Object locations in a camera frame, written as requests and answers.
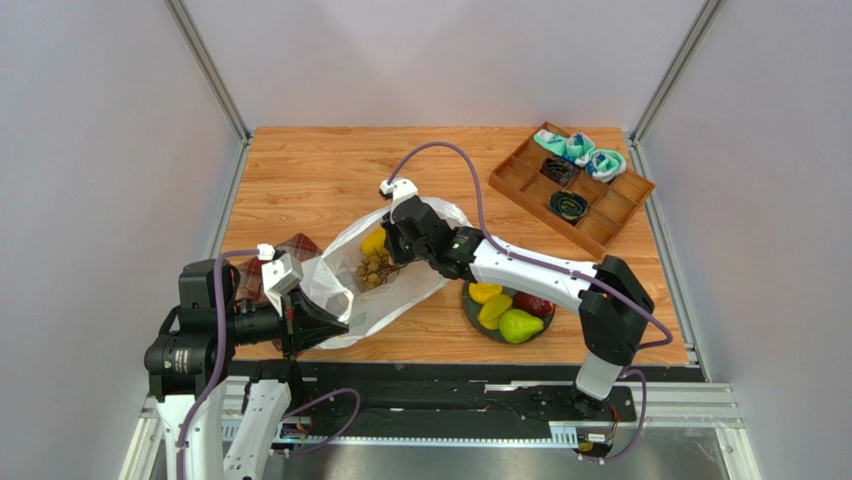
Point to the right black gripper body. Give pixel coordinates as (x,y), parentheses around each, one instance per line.
(402,232)

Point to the wooden compartment tray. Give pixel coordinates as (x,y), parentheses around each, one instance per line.
(612,206)

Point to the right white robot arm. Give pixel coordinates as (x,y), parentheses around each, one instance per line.
(613,307)

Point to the black sock roll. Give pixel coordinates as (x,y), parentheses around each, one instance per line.
(559,170)

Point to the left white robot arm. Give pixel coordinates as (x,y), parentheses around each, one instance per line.
(188,364)

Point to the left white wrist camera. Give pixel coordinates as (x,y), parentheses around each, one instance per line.
(279,276)

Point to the blue white sock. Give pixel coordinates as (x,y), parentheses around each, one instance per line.
(605,165)

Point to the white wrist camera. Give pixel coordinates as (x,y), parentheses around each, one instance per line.
(279,276)
(397,191)

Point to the yellow fake pear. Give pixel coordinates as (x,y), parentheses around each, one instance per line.
(482,292)

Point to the blue ceramic plate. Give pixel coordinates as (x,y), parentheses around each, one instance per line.
(471,309)

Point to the white plastic bag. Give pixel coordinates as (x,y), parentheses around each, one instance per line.
(361,286)

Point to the yellow fake lemon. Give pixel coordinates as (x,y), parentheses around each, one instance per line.
(374,243)

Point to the teal white sock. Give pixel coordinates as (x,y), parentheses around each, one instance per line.
(574,148)

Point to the red plaid cloth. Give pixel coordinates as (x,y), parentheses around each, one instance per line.
(299,246)

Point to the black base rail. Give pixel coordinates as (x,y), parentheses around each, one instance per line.
(443,401)

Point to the green fake lime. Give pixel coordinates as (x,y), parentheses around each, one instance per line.
(517,326)

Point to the yellow fake starfruit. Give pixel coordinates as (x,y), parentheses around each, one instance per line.
(492,310)

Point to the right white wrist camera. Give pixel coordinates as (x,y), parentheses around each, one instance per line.
(397,191)

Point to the dark red fake fruit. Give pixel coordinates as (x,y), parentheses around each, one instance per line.
(533,305)

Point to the brown fake longan bunch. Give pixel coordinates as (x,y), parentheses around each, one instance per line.
(376,271)

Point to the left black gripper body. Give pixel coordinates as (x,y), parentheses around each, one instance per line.
(292,322)

